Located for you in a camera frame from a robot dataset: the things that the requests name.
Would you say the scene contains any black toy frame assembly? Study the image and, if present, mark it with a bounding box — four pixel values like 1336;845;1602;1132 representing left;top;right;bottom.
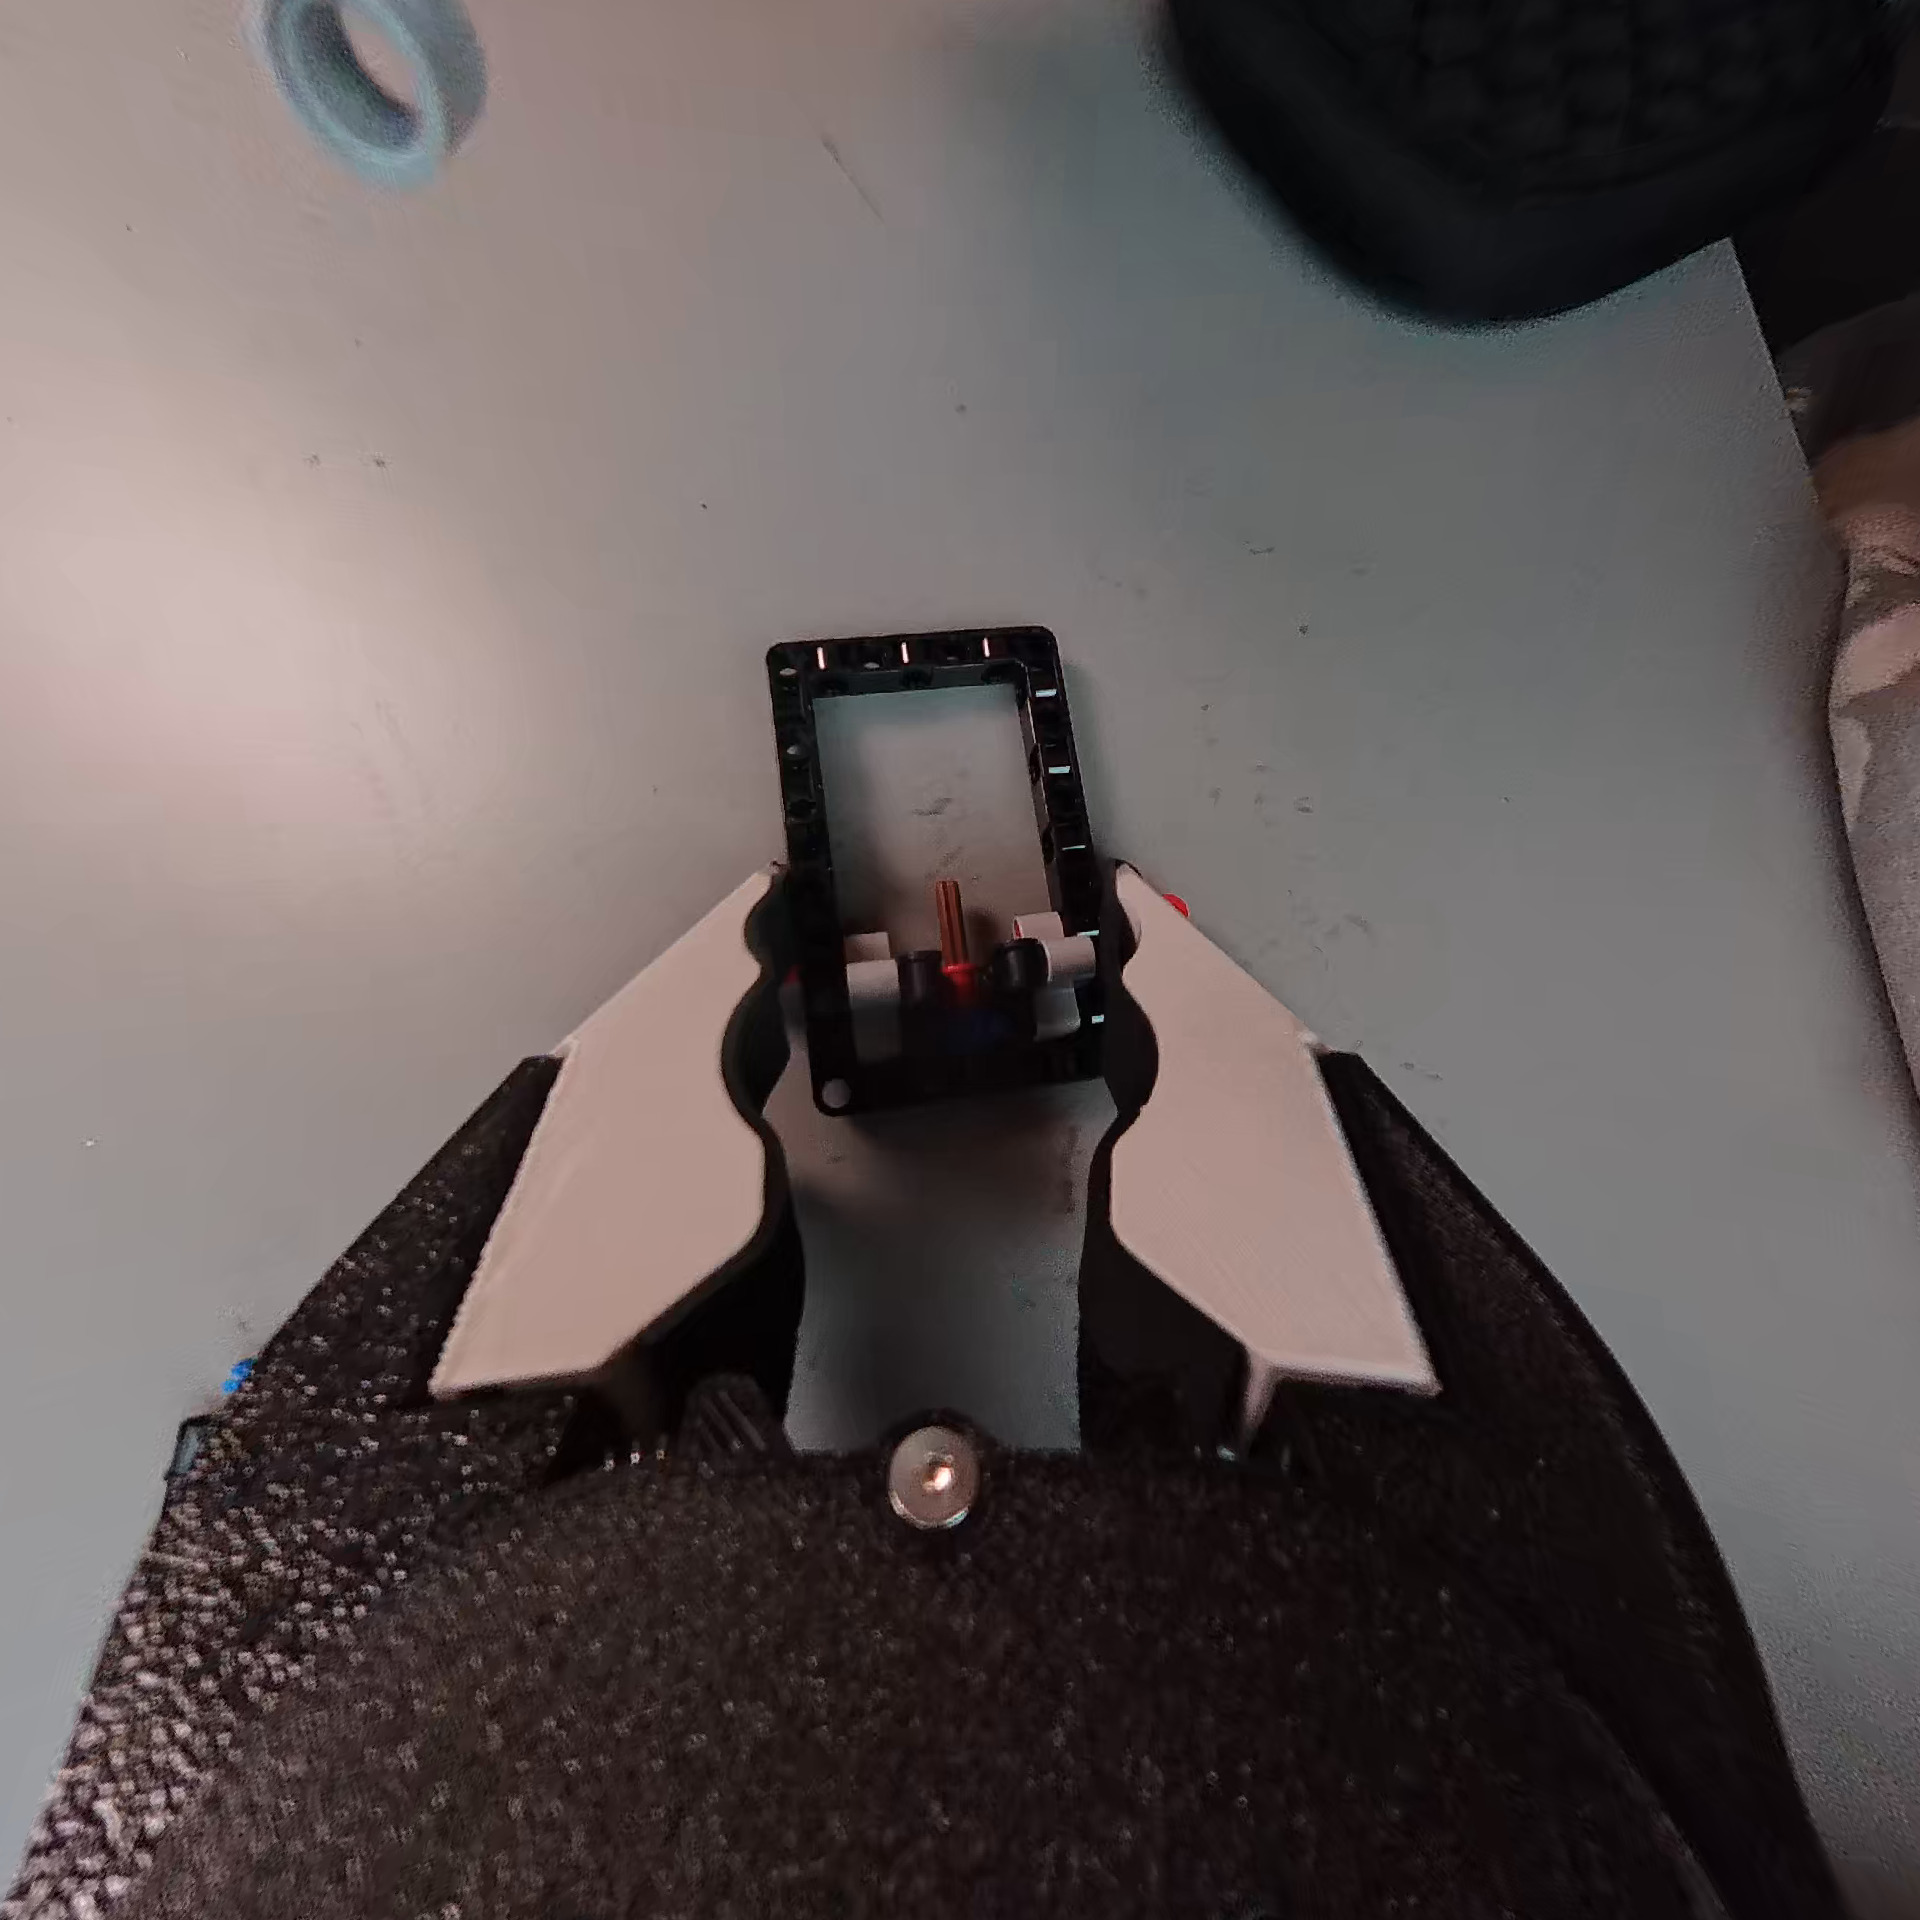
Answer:
765;621;1197;1119

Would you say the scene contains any person's grey sweatshirt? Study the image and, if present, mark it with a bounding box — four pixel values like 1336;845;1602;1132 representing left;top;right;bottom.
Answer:
1776;335;1920;1105

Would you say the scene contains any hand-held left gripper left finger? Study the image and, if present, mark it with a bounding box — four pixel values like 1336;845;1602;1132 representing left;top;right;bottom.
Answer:
429;869;793;1402

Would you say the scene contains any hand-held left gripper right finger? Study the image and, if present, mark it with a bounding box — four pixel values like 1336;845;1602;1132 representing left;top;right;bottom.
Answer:
1099;869;1442;1397

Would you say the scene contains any grey desk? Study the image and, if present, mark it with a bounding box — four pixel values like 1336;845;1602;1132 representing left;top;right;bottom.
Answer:
0;0;1920;1920

